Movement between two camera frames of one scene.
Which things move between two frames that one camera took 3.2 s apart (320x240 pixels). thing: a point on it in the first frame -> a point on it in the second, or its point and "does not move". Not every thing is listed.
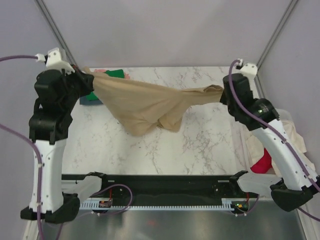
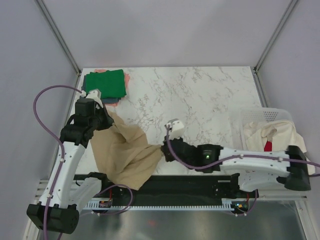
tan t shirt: x=140 y=108 -> x=123 y=153
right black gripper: x=223 y=99 -> x=163 y=147
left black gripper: x=87 y=79 -> x=108 y=120
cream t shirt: x=254 y=148 does not move
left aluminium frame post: x=47 y=15 does not move
